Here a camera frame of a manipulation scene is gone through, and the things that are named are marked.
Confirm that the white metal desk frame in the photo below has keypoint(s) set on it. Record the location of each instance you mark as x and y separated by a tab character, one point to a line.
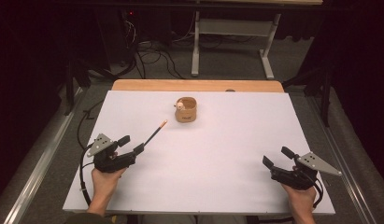
233	27

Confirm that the person's left hand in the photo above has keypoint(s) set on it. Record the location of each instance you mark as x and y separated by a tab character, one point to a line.
104	185

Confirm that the white board table cover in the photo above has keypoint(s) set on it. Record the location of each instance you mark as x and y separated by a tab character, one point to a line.
211	161

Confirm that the black pencil with orange tip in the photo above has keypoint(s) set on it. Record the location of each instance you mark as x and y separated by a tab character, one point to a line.
155	133

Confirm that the black metal stand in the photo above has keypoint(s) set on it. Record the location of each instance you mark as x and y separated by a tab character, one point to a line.
326	93
69	90

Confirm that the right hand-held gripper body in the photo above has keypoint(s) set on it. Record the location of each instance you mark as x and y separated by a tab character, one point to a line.
300	179

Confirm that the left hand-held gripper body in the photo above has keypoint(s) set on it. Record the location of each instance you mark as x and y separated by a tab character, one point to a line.
107	160

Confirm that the black computer tower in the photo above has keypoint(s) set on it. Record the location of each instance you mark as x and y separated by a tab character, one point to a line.
118	34

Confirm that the person's right hand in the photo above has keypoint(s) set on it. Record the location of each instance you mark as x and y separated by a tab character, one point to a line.
301	200

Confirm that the wooden pen holder cup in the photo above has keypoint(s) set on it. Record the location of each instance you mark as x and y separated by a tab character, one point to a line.
186	115

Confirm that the aluminium floor rail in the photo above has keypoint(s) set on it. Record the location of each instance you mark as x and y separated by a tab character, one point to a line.
351	183
40	165

